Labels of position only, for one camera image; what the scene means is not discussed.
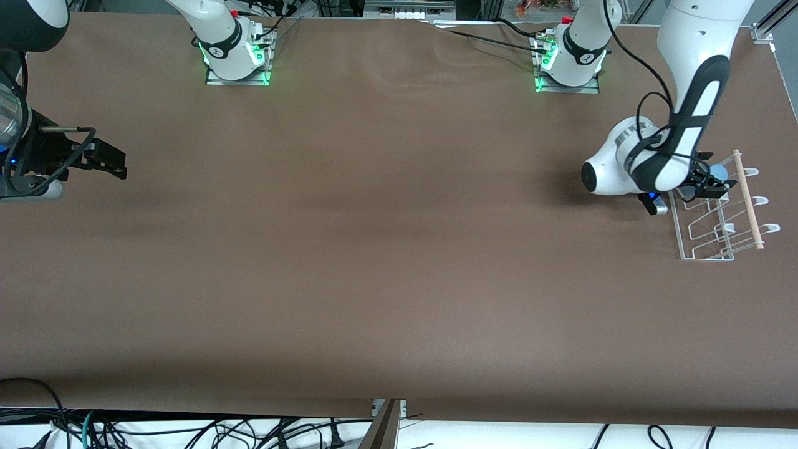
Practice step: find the white power strip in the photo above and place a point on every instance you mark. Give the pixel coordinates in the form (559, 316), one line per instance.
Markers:
(408, 12)

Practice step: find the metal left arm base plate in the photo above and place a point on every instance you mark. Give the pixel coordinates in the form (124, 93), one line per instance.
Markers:
(586, 89)

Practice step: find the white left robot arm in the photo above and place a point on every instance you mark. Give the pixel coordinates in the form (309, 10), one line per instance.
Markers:
(605, 174)

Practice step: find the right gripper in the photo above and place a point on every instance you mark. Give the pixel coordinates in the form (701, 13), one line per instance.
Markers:
(45, 153)

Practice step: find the brown table cover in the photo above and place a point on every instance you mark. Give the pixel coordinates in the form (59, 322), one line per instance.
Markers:
(399, 280)

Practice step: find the aluminium frame corner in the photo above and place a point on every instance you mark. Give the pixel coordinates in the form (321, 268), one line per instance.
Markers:
(764, 32)

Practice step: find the light blue plastic cup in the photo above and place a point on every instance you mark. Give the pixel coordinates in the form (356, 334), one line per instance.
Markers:
(719, 173)

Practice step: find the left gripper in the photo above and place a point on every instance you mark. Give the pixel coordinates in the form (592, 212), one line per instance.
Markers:
(702, 179)

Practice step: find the grey metal beam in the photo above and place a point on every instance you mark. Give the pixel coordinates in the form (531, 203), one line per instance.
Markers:
(383, 430)

